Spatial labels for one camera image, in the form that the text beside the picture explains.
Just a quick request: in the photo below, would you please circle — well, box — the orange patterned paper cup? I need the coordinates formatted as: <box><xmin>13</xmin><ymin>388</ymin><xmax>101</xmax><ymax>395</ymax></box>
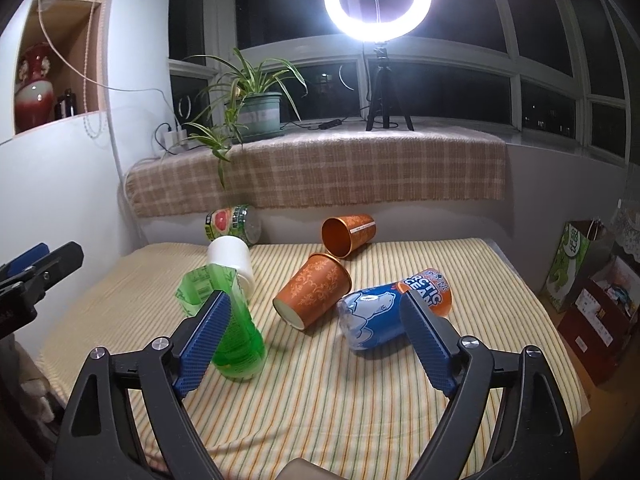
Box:
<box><xmin>272</xmin><ymin>252</ymin><xmax>352</xmax><ymax>332</ymax></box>

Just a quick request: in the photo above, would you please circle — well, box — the beige plaid blanket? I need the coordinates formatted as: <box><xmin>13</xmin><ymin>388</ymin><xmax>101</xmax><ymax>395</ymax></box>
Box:
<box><xmin>125</xmin><ymin>127</ymin><xmax>508</xmax><ymax>218</ymax></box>

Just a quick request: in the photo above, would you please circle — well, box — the white power adapter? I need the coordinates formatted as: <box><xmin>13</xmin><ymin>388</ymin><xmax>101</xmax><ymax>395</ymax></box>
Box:
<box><xmin>153</xmin><ymin>122</ymin><xmax>190</xmax><ymax>155</ymax></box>

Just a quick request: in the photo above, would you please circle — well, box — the green white carton box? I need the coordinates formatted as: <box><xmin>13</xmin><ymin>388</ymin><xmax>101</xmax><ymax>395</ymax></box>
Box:
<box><xmin>540</xmin><ymin>219</ymin><xmax>614</xmax><ymax>313</ymax></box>

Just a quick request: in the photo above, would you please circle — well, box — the blue orange bottle cup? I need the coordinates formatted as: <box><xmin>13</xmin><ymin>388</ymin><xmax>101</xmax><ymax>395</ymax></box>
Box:
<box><xmin>336</xmin><ymin>269</ymin><xmax>452</xmax><ymax>351</ymax></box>

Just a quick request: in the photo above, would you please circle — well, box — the wooden shelf niche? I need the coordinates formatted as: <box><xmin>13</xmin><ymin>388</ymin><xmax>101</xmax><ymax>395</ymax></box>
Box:
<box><xmin>20</xmin><ymin>0</ymin><xmax>106</xmax><ymax>114</ymax></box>

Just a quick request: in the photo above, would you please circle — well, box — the spider plant in pot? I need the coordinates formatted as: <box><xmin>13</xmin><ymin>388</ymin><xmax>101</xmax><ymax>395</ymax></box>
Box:
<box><xmin>178</xmin><ymin>48</ymin><xmax>309</xmax><ymax>184</ymax></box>

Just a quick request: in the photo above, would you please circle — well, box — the grapefruit label bottle cup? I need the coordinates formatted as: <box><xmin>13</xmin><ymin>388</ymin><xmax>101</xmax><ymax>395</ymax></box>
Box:
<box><xmin>204</xmin><ymin>205</ymin><xmax>262</xmax><ymax>247</ymax></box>

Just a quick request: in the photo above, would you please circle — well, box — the ring light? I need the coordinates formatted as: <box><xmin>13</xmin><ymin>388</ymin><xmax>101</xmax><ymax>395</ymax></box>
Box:
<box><xmin>323</xmin><ymin>0</ymin><xmax>434</xmax><ymax>45</ymax></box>

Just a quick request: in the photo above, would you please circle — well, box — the white plastic cup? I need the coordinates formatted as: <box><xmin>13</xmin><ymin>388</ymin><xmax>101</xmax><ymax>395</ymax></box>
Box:
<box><xmin>207</xmin><ymin>235</ymin><xmax>255</xmax><ymax>299</ymax></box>

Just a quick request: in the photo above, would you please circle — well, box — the black tripod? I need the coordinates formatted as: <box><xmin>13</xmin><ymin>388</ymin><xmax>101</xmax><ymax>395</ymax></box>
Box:
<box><xmin>366</xmin><ymin>42</ymin><xmax>414</xmax><ymax>131</ymax></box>

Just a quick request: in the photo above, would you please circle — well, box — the left hand in glove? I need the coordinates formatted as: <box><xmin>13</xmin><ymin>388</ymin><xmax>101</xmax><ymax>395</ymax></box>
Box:
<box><xmin>18</xmin><ymin>377</ymin><xmax>54</xmax><ymax>424</ymax></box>

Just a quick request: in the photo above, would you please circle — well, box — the white cable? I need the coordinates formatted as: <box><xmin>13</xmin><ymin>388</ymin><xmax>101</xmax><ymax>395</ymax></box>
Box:
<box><xmin>34</xmin><ymin>0</ymin><xmax>177</xmax><ymax>141</ymax></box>

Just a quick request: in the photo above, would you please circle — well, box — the white lace cloth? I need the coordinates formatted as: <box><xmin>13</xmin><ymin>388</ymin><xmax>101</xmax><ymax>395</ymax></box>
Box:
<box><xmin>611</xmin><ymin>200</ymin><xmax>640</xmax><ymax>262</ymax></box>

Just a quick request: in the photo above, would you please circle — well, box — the red ceramic vase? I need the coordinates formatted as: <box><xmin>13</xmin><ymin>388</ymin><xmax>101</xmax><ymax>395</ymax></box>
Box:
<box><xmin>14</xmin><ymin>42</ymin><xmax>54</xmax><ymax>132</ymax></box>

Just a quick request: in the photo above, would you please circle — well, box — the red cardboard box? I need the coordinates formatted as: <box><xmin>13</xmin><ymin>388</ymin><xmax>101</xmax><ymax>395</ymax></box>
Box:
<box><xmin>559</xmin><ymin>256</ymin><xmax>639</xmax><ymax>385</ymax></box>

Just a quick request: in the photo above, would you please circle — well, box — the green cut bottle cup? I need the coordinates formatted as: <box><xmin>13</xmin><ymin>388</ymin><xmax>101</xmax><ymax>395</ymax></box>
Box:
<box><xmin>176</xmin><ymin>264</ymin><xmax>266</xmax><ymax>380</ymax></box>

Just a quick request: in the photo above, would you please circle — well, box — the striped yellow table cloth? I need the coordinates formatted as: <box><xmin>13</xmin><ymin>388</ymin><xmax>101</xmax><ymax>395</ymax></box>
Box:
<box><xmin>37</xmin><ymin>238</ymin><xmax>589</xmax><ymax>479</ymax></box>

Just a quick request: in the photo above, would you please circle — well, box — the copper cup near wall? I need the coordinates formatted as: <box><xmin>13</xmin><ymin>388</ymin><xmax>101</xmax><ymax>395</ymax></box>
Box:
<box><xmin>321</xmin><ymin>214</ymin><xmax>376</xmax><ymax>258</ymax></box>

